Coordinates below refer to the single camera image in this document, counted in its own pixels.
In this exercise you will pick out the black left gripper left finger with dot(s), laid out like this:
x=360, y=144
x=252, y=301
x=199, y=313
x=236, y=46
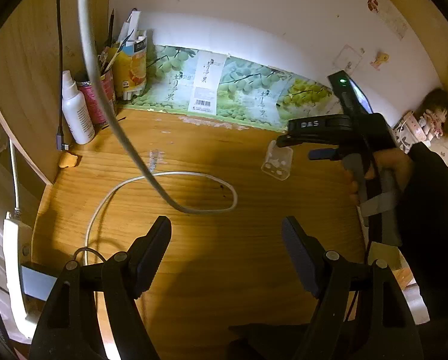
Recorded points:
x=145, y=255

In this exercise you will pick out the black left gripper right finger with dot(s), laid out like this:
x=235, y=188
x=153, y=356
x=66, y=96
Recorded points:
x=306, y=254

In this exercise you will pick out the black sleeve forearm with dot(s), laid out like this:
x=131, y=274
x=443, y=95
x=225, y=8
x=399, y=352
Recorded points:
x=422, y=216

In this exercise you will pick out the person's right hand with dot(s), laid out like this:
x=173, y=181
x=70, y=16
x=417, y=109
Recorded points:
x=395, y=160

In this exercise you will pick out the patterned paper box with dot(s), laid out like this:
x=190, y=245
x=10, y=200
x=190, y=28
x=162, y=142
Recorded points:
x=408, y=132

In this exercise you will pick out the clear plastic case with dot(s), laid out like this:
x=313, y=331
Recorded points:
x=278, y=161

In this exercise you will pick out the small doll figure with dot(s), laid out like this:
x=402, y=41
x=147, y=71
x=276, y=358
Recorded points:
x=433, y=114

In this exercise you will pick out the grape print poster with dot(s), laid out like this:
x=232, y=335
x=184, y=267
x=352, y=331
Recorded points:
x=230, y=89

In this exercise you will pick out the white spray bottle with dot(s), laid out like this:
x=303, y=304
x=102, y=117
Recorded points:
x=75, y=111

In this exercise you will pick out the red tin can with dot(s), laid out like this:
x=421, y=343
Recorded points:
x=95, y=112

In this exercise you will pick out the orange juice carton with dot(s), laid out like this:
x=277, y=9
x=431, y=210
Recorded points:
x=130, y=69

